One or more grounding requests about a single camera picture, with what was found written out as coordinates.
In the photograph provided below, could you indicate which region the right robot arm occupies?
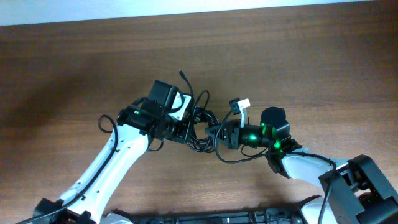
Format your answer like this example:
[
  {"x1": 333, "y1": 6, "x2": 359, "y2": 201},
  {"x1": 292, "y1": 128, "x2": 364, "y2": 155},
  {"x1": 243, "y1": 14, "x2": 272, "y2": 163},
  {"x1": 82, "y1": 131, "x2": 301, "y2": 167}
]
[{"x1": 205, "y1": 107, "x2": 397, "y2": 223}]

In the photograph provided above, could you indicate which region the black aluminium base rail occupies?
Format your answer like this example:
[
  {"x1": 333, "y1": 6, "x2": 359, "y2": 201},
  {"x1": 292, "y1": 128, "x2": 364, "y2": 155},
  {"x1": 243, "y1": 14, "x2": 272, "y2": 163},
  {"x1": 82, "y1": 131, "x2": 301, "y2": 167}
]
[{"x1": 100, "y1": 208, "x2": 305, "y2": 224}]

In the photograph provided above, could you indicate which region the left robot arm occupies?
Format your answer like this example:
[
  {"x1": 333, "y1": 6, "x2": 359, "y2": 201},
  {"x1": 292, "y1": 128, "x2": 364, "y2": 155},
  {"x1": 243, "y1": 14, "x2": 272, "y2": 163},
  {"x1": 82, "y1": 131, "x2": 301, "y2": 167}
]
[{"x1": 30, "y1": 80, "x2": 193, "y2": 223}]

